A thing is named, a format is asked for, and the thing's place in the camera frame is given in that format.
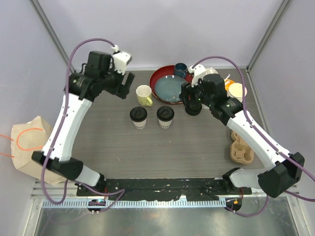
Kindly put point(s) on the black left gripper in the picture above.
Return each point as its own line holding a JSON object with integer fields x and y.
{"x": 120, "y": 90}

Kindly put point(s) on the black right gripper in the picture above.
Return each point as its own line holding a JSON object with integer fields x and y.
{"x": 187, "y": 90}

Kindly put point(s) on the white paper cup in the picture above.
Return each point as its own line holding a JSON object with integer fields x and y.
{"x": 165, "y": 124}
{"x": 140, "y": 124}

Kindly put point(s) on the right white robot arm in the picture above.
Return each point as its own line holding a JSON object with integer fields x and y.
{"x": 282, "y": 169}

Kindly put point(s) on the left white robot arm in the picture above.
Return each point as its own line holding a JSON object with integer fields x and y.
{"x": 60, "y": 143}

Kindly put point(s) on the brown paper takeout bag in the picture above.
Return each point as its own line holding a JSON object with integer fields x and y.
{"x": 27, "y": 138}

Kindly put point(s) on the small paper cup with stirrers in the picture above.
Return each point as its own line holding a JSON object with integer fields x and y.
{"x": 211, "y": 71}

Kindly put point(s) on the orange round container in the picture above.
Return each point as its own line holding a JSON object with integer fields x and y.
{"x": 228, "y": 83}

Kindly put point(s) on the yellow-green ceramic mug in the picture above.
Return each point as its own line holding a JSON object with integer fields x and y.
{"x": 144, "y": 95}

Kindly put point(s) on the stack of white paper cups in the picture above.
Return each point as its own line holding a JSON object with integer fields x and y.
{"x": 236, "y": 90}

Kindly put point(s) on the stack of black lids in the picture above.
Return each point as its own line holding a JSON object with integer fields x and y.
{"x": 193, "y": 110}

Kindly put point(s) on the dark blue ceramic mug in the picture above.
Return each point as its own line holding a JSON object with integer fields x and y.
{"x": 180, "y": 70}

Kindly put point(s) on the blue ceramic plate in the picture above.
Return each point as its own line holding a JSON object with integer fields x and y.
{"x": 168, "y": 88}

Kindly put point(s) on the red lacquer round tray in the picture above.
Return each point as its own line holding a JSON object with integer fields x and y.
{"x": 163, "y": 71}

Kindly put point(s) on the cardboard cup carrier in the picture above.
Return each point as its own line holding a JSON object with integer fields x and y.
{"x": 240, "y": 151}

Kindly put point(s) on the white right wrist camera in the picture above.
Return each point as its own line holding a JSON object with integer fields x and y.
{"x": 197, "y": 72}

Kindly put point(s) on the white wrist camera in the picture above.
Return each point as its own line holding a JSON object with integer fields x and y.
{"x": 121, "y": 59}
{"x": 197, "y": 72}

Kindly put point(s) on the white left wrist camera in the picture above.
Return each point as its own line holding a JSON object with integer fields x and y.
{"x": 121, "y": 59}

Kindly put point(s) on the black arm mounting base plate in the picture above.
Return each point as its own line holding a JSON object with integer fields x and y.
{"x": 171, "y": 189}

